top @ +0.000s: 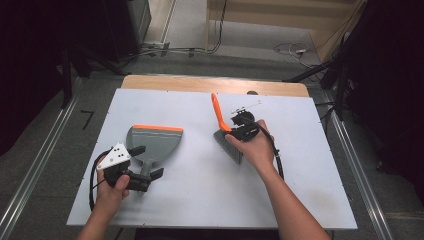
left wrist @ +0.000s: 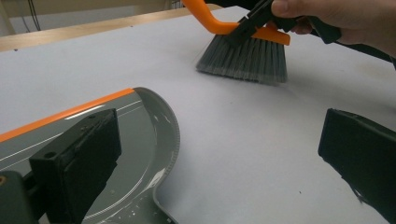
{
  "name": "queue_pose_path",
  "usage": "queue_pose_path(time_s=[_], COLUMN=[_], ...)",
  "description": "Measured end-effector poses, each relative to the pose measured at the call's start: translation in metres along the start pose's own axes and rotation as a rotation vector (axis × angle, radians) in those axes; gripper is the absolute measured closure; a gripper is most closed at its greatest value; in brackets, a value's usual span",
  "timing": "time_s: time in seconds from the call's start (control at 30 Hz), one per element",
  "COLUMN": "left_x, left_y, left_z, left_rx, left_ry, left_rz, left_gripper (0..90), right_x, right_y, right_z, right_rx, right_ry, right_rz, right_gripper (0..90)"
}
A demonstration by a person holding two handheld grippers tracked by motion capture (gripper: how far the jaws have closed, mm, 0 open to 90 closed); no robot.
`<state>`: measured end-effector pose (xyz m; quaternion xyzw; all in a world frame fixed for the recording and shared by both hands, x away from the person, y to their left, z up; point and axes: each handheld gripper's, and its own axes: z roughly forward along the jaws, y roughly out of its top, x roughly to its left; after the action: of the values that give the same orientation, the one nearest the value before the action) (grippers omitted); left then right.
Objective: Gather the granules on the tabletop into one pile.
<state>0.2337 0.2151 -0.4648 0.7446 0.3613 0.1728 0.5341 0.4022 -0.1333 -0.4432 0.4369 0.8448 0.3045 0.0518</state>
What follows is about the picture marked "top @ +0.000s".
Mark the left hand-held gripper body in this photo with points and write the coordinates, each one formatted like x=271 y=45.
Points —
x=115 y=156

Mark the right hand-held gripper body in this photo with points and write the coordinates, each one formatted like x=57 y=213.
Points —
x=246 y=128

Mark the grey dustpan with orange edge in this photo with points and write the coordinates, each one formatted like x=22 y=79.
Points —
x=155 y=143

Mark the person's right hand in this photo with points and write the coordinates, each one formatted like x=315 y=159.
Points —
x=258 y=150

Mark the person's left hand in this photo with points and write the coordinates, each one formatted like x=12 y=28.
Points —
x=111 y=196

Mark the white board sheet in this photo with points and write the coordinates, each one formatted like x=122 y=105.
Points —
x=206 y=203

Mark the wooden table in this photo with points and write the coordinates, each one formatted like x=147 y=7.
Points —
x=200 y=83

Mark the black stand with legs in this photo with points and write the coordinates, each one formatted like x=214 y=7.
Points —
x=340 y=86

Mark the dark cabinet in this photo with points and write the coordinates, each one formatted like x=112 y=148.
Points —
x=133 y=26

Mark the metal floor rail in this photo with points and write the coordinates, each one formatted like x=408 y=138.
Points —
x=36 y=153
x=363 y=186

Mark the light wooden frame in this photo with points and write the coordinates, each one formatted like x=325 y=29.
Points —
x=266 y=18

